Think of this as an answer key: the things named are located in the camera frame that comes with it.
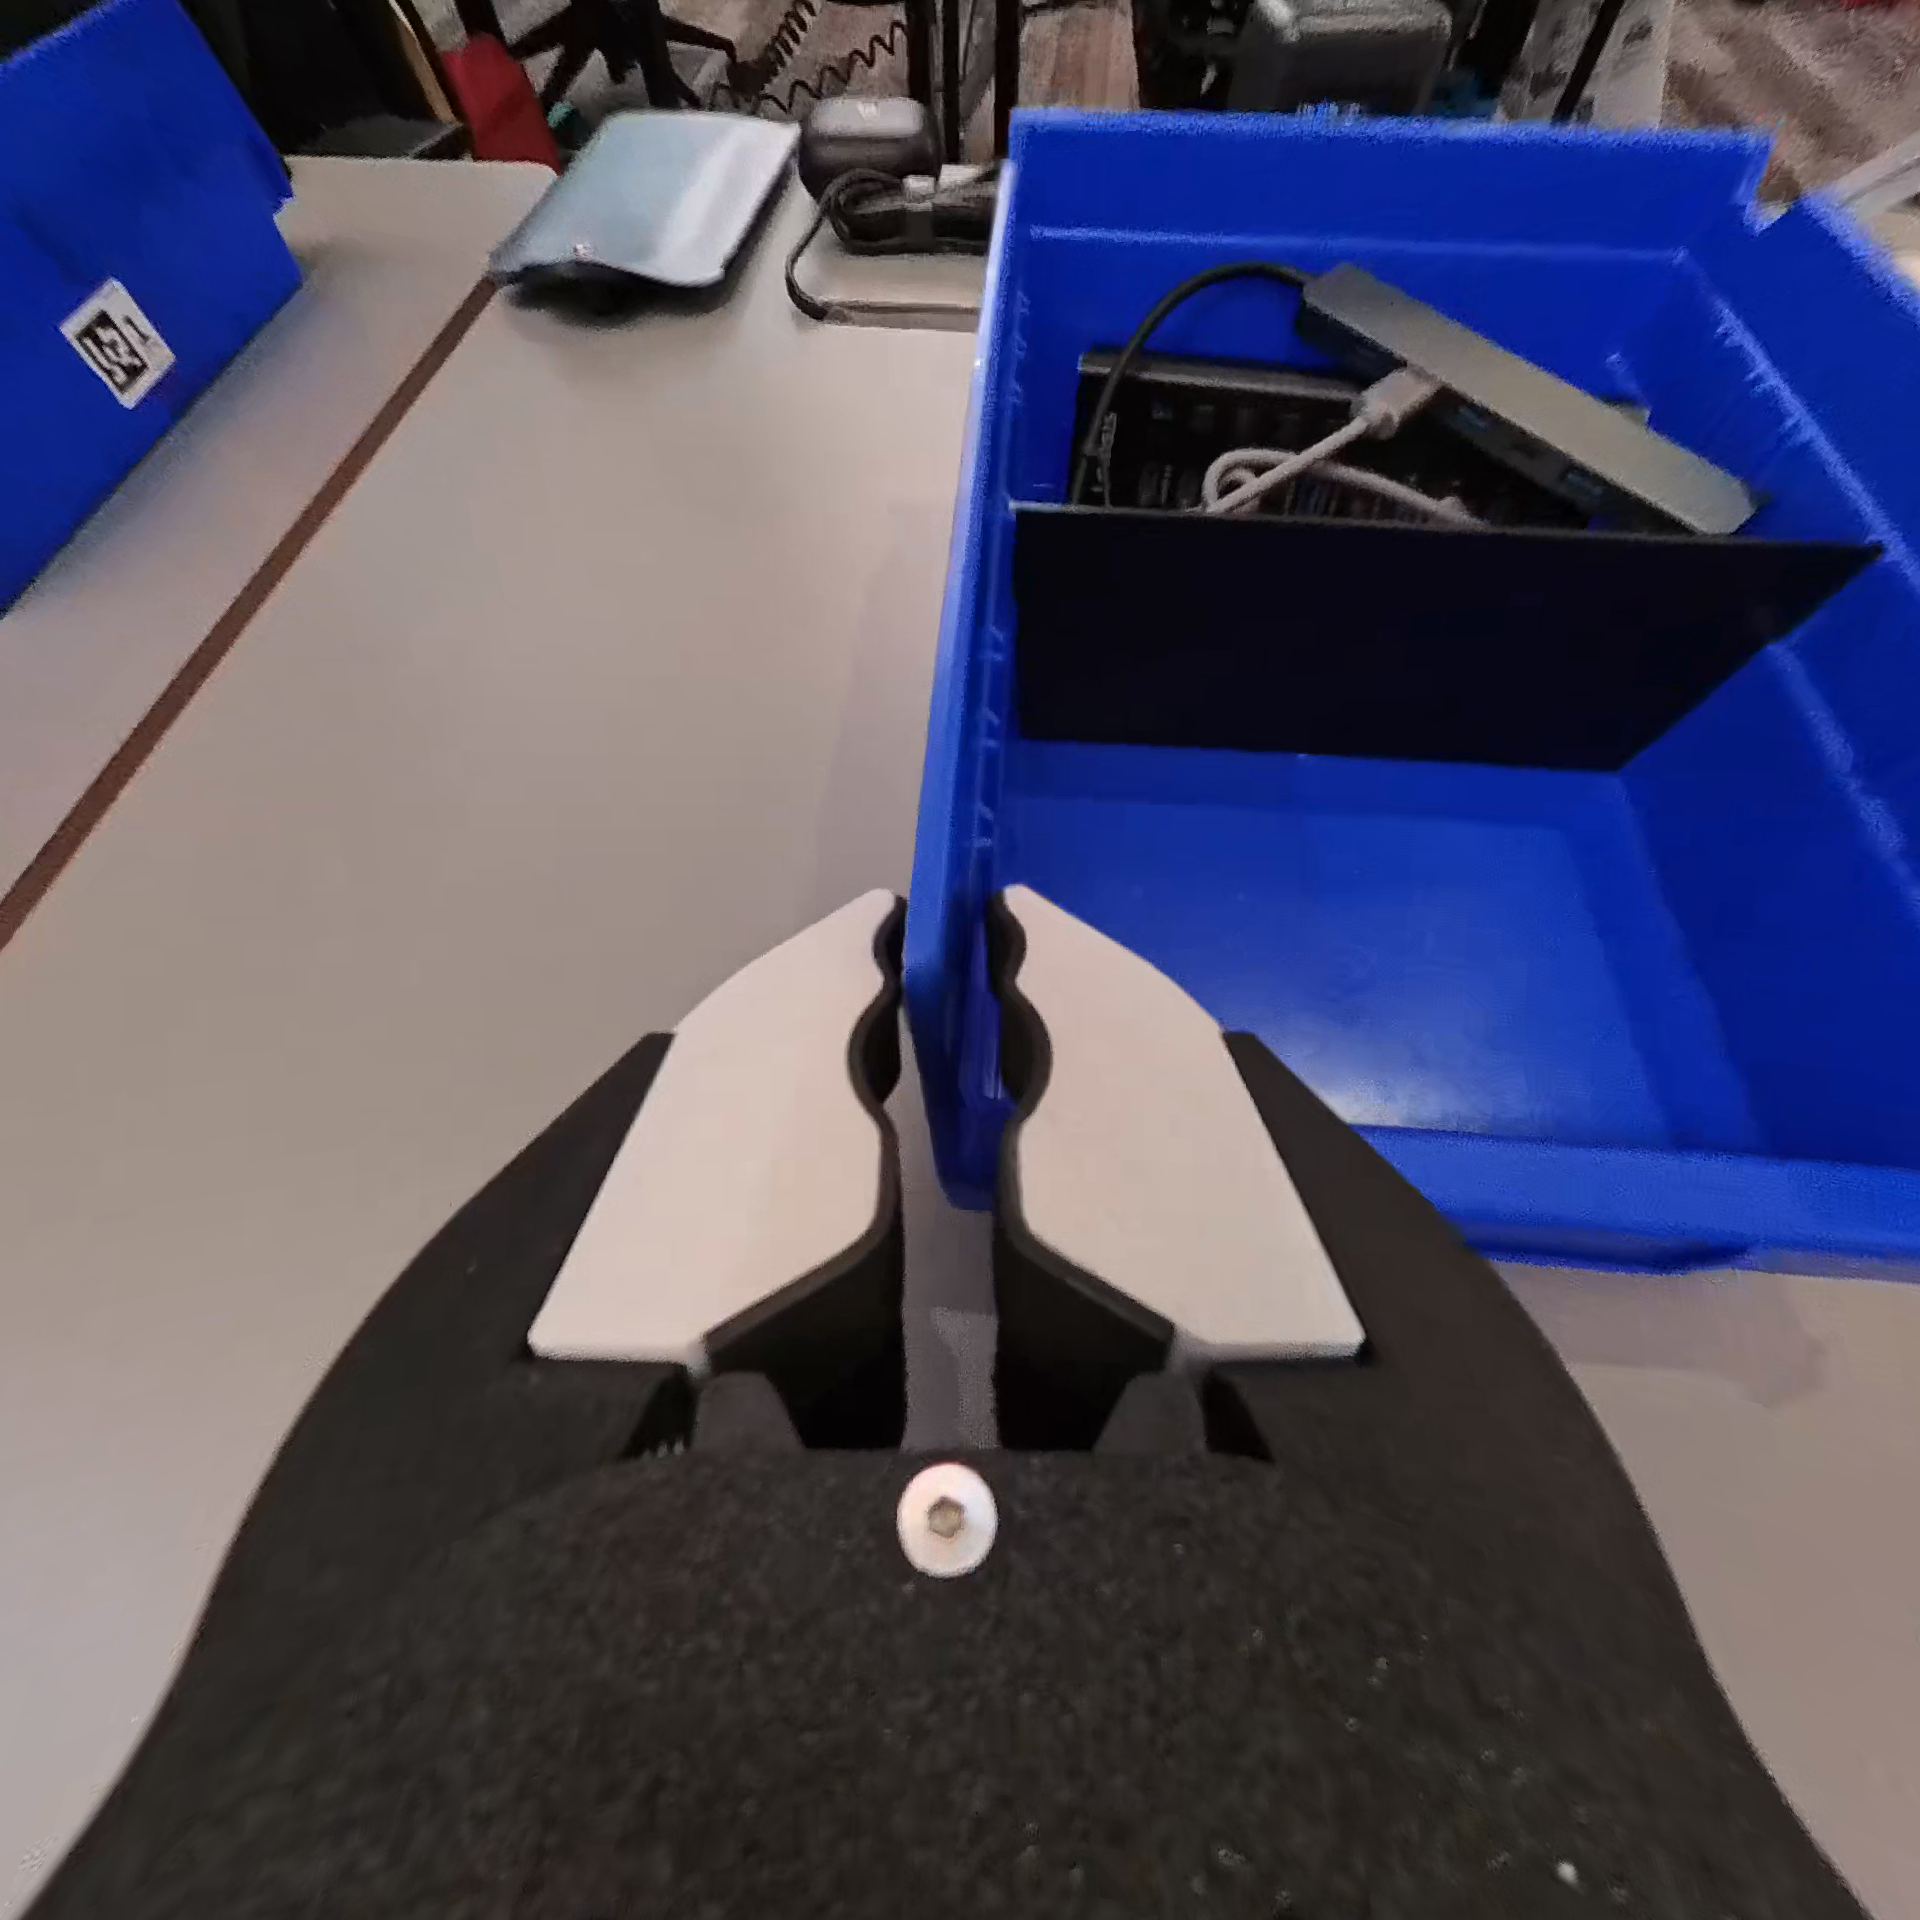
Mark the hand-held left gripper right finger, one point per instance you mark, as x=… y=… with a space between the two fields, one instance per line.
x=1170 y=1185

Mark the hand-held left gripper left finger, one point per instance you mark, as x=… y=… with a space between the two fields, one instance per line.
x=720 y=1152

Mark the black docking station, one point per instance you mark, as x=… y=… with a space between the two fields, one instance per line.
x=1196 y=415

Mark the dark grey usb hub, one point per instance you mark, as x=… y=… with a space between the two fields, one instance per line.
x=1527 y=399

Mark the black divider panel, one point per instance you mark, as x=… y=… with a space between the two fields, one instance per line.
x=1349 y=647

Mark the grey flat pouch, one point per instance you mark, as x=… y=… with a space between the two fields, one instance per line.
x=647 y=191

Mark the black power strip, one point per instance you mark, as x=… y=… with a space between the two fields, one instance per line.
x=931 y=211

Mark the dark rounded case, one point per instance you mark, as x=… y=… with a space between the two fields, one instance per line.
x=869 y=140

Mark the blue tagged plastic bin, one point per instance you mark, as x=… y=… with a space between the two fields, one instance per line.
x=139 y=178

